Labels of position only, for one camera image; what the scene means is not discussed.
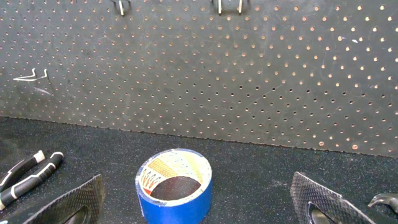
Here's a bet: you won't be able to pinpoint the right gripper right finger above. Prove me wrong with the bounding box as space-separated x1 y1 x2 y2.
290 171 377 224

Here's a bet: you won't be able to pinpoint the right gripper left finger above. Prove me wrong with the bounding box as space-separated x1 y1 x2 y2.
23 174 106 224

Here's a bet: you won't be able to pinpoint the black and white pliers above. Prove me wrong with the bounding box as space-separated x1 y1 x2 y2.
0 150 65 212

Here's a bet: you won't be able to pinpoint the roll of blue tape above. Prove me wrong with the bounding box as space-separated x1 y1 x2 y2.
135 148 214 224

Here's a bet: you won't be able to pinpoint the black pegboard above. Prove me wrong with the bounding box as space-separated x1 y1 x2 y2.
0 0 398 159

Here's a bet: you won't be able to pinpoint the hammer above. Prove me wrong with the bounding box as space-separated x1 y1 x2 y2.
368 192 398 215

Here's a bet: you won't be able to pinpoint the metal hook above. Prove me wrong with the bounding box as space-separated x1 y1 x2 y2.
110 0 131 17
211 0 251 16
12 68 49 83

